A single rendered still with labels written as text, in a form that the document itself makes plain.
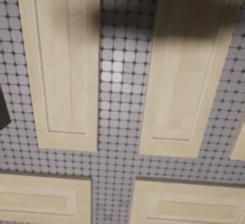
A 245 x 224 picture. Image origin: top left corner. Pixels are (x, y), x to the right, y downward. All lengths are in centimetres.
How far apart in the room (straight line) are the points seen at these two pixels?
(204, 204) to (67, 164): 53
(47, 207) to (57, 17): 68
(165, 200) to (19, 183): 54
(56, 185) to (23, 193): 14
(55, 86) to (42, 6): 20
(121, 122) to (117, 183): 26
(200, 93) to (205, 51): 12
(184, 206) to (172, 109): 42
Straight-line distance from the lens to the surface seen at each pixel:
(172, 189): 71
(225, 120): 62
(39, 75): 52
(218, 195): 79
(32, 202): 84
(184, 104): 52
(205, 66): 51
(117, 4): 47
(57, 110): 54
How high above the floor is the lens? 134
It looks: 68 degrees down
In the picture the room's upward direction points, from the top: 177 degrees counter-clockwise
